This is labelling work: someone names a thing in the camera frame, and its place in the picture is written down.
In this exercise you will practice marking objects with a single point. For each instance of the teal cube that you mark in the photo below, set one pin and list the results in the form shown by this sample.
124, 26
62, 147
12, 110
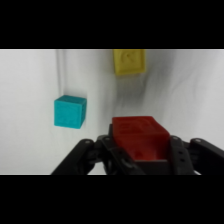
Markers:
70, 111

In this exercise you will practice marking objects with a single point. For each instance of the red cube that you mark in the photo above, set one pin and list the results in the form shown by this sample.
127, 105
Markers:
141, 137

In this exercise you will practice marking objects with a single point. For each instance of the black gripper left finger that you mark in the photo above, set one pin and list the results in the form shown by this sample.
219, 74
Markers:
100, 156

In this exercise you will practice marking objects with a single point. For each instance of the yellow cube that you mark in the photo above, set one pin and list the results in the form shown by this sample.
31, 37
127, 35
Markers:
129, 61

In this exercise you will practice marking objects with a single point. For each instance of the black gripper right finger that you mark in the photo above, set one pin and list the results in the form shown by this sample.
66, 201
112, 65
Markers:
186, 156

